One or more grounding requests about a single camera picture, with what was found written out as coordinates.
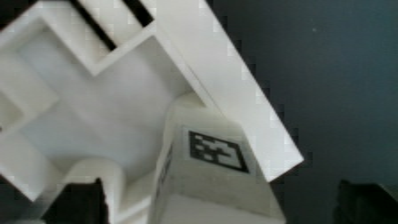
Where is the white chair seat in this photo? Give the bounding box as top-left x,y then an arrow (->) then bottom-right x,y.
0,0 -> 301,224

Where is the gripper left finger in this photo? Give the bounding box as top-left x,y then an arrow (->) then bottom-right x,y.
40,179 -> 109,224

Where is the white chair leg with tag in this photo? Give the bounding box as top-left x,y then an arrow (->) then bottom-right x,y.
147,94 -> 285,224

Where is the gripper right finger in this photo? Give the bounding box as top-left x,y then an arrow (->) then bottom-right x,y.
331,180 -> 398,224

